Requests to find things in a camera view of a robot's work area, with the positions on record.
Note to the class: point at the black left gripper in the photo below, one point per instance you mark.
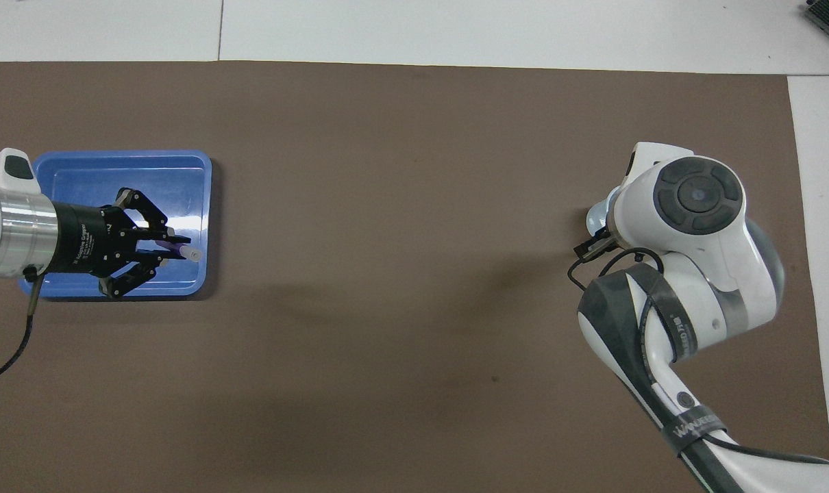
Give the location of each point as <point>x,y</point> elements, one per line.
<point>85,236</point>

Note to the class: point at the purple pen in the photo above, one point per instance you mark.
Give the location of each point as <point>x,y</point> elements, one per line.
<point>188,254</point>

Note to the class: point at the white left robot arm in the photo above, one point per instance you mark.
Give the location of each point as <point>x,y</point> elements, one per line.
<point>10,233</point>

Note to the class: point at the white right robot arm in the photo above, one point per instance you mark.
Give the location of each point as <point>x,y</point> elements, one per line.
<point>695,226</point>

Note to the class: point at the blue plastic tray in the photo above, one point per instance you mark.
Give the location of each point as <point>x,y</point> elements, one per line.
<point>181,178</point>

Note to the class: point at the brown table mat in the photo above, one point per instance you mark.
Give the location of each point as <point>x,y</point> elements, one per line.
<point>414,274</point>

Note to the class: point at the translucent plastic cup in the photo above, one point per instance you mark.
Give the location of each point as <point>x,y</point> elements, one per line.
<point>598,218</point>

